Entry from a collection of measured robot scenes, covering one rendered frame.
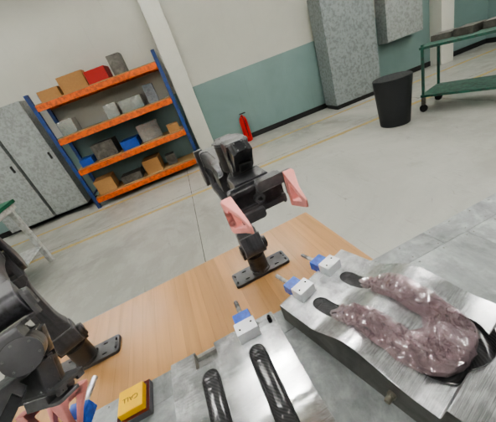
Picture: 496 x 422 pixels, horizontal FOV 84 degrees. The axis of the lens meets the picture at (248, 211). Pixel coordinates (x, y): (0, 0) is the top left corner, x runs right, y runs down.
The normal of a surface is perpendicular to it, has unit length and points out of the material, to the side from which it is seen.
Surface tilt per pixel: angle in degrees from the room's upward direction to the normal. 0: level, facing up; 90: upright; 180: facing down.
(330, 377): 0
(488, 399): 0
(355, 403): 0
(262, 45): 90
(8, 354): 68
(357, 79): 90
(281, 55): 90
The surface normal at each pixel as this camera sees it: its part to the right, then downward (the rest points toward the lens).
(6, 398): 0.93, -0.34
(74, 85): 0.23, 0.40
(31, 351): 0.51, -0.17
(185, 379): -0.32, -0.83
